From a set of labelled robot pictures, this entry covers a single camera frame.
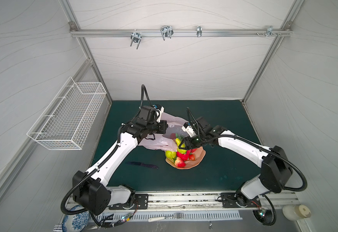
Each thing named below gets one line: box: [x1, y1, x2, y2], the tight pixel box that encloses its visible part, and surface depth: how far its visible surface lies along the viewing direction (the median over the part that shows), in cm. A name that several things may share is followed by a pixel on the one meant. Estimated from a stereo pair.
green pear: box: [175, 137, 187, 155], surface depth 80 cm
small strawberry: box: [188, 153, 196, 161], surface depth 86 cm
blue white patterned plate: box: [62, 204, 90, 232], surface depth 67 cm
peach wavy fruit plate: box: [165, 146, 207, 170], surface depth 85 cm
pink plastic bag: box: [138, 111, 189, 152], surface depth 79 cm
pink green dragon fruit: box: [176, 149, 191, 162], surface depth 84 cm
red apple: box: [174, 156, 186, 168], surface depth 81 cm
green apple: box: [165, 150, 177, 160], surface depth 84 cm
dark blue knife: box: [127, 161, 159, 170], surface depth 87 cm
